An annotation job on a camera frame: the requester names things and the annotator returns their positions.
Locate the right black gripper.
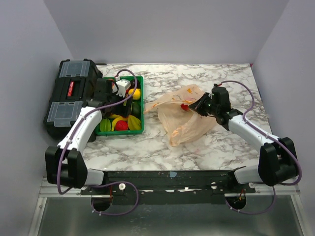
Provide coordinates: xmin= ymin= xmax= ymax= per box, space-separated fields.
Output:
xmin=189 ymin=92 xmax=219 ymax=117

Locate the red fake apple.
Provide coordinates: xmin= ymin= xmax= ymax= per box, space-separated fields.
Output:
xmin=181 ymin=104 xmax=190 ymax=112

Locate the orange plastic bag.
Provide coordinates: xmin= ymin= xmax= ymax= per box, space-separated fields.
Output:
xmin=144 ymin=84 xmax=217 ymax=147

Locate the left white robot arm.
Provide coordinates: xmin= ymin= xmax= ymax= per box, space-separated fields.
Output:
xmin=45 ymin=79 xmax=133 ymax=195

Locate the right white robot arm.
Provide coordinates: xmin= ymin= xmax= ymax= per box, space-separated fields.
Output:
xmin=189 ymin=85 xmax=302 ymax=193

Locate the dark green fake avocado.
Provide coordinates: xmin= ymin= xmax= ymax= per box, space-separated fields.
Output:
xmin=131 ymin=102 xmax=142 ymax=117

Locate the yellow fake banana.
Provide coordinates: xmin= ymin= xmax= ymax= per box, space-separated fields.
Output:
xmin=109 ymin=114 xmax=128 ymax=131

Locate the red fake strawberry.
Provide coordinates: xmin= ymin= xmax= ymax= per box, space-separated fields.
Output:
xmin=115 ymin=120 xmax=128 ymax=131

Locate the yellow fake pear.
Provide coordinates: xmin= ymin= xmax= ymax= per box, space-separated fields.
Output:
xmin=128 ymin=88 xmax=141 ymax=101

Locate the yellow fake starfruit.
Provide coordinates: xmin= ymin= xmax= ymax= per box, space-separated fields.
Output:
xmin=127 ymin=115 xmax=142 ymax=130

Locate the green fake starfruit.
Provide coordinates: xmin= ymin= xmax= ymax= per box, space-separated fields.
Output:
xmin=99 ymin=118 xmax=111 ymax=132

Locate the green plastic basket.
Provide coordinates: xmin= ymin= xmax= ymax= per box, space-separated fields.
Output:
xmin=95 ymin=76 xmax=144 ymax=136

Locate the black tool box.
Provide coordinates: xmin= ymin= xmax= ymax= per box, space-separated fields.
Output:
xmin=43 ymin=59 xmax=102 ymax=140

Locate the blue tape piece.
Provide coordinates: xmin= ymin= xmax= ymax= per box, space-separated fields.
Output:
xmin=169 ymin=171 xmax=177 ymax=178

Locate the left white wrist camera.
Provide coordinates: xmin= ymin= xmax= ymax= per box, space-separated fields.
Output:
xmin=116 ymin=79 xmax=131 ymax=97

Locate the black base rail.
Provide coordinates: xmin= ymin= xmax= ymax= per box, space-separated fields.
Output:
xmin=81 ymin=170 xmax=255 ymax=205

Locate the aluminium frame rail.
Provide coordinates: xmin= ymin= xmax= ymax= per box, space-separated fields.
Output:
xmin=39 ymin=177 xmax=301 ymax=198

